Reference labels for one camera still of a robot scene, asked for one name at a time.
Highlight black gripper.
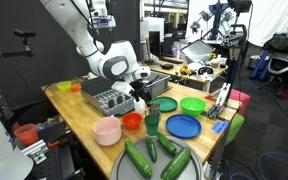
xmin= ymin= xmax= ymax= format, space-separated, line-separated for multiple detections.
xmin=129 ymin=79 xmax=153 ymax=105

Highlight small steel jug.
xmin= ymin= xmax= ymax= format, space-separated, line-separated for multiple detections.
xmin=148 ymin=102 xmax=161 ymax=118

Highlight white cup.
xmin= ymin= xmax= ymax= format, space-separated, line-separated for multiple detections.
xmin=133 ymin=98 xmax=147 ymax=115

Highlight grey plastic bin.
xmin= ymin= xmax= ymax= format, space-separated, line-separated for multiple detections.
xmin=143 ymin=71 xmax=172 ymax=99

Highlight dark green plate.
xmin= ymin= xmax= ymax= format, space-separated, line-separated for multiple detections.
xmin=149 ymin=96 xmax=179 ymax=114

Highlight dark green cup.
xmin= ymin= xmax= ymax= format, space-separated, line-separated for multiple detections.
xmin=144 ymin=114 xmax=161 ymax=137

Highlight black power brick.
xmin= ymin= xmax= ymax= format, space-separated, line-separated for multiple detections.
xmin=160 ymin=63 xmax=174 ymax=71

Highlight grey dish rack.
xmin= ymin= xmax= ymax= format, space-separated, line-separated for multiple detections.
xmin=80 ymin=77 xmax=137 ymax=117

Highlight black keyboard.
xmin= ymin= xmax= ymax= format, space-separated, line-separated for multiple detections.
xmin=159 ymin=56 xmax=185 ymax=65

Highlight yellow toy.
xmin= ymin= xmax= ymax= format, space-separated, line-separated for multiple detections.
xmin=179 ymin=65 xmax=191 ymax=76

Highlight blue plate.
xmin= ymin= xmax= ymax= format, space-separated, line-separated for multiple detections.
xmin=165 ymin=113 xmax=202 ymax=140

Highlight pink bowl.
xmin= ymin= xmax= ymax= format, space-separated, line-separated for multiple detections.
xmin=92 ymin=115 xmax=123 ymax=147

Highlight bright green bowl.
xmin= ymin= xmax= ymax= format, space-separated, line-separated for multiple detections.
xmin=179 ymin=96 xmax=207 ymax=118

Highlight medium green cucumber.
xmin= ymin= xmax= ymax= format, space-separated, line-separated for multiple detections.
xmin=156 ymin=131 xmax=178 ymax=157

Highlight small dark green cucumber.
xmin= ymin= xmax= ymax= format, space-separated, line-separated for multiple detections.
xmin=145 ymin=136 xmax=158 ymax=164

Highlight black monitor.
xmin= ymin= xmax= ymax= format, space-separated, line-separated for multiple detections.
xmin=148 ymin=30 xmax=163 ymax=64

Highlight wooden side desk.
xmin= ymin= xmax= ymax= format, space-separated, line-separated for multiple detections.
xmin=140 ymin=59 xmax=228 ymax=93

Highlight long green cucumber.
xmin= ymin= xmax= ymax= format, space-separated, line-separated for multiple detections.
xmin=123 ymin=138 xmax=153 ymax=179

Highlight white goggles headset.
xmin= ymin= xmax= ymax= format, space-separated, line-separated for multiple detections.
xmin=197 ymin=65 xmax=216 ymax=76

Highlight grey tablet screen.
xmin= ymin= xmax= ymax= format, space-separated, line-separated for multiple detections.
xmin=180 ymin=39 xmax=216 ymax=63

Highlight white computer tower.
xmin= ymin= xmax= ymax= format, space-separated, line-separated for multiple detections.
xmin=140 ymin=16 xmax=167 ymax=51

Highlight round grey tray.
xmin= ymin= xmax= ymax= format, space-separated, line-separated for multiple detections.
xmin=109 ymin=134 xmax=204 ymax=180

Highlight large zucchini with stem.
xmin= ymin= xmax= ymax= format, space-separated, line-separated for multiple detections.
xmin=159 ymin=147 xmax=192 ymax=180

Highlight white and black tool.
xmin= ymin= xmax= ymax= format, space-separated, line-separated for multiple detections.
xmin=205 ymin=82 xmax=232 ymax=120

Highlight lime green small bowl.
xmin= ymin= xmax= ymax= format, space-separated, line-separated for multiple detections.
xmin=56 ymin=80 xmax=72 ymax=92

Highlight blue tape piece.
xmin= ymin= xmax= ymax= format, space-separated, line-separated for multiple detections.
xmin=211 ymin=120 xmax=229 ymax=135

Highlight white box with blue label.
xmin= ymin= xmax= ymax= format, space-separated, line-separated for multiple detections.
xmin=92 ymin=15 xmax=117 ymax=32

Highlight green cushion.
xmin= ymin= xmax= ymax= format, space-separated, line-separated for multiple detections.
xmin=225 ymin=113 xmax=246 ymax=146

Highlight pink stool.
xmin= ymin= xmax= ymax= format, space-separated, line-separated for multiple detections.
xmin=228 ymin=89 xmax=251 ymax=116

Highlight black optical breadboard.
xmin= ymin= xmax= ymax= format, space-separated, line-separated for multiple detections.
xmin=15 ymin=128 xmax=85 ymax=180

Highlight blue multi-head rig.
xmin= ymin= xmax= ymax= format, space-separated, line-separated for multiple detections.
xmin=189 ymin=0 xmax=238 ymax=41

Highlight red plastic cup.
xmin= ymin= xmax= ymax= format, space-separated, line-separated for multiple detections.
xmin=13 ymin=123 xmax=39 ymax=147

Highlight grey office chair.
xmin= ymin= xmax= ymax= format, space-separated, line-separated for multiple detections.
xmin=258 ymin=49 xmax=288 ymax=99

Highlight white domed machine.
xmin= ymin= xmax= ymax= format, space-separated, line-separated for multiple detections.
xmin=0 ymin=106 xmax=34 ymax=180

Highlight dark jacket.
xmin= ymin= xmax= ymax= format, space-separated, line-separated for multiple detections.
xmin=263 ymin=34 xmax=288 ymax=54

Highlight orange clamp handle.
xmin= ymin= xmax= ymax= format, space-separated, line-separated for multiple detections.
xmin=47 ymin=139 xmax=61 ymax=148

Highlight aluminium extrusion bracket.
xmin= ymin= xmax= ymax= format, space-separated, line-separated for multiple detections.
xmin=20 ymin=139 xmax=50 ymax=165

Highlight black camera on pole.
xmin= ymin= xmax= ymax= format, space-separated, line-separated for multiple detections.
xmin=225 ymin=0 xmax=253 ymax=88

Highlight black camera on boom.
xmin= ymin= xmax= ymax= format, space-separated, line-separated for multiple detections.
xmin=0 ymin=28 xmax=37 ymax=62

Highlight blue floor cable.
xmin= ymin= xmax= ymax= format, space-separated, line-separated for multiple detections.
xmin=223 ymin=143 xmax=288 ymax=180

